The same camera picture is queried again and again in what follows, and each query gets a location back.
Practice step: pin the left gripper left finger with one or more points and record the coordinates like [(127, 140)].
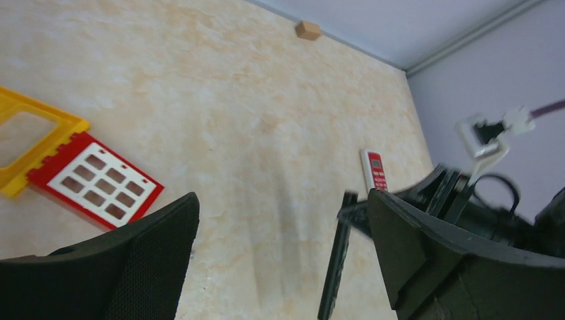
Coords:
[(134, 272)]

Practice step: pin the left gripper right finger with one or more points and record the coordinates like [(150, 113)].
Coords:
[(435, 270)]

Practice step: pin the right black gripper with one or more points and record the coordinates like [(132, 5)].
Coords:
[(446, 194)]

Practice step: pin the white red remote control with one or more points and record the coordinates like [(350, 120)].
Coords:
[(373, 170)]

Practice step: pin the red yellow toy phone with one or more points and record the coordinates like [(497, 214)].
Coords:
[(74, 168)]

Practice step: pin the small wooden block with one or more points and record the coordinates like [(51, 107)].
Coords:
[(308, 30)]

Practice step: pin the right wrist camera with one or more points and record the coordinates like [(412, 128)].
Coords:
[(485, 143)]

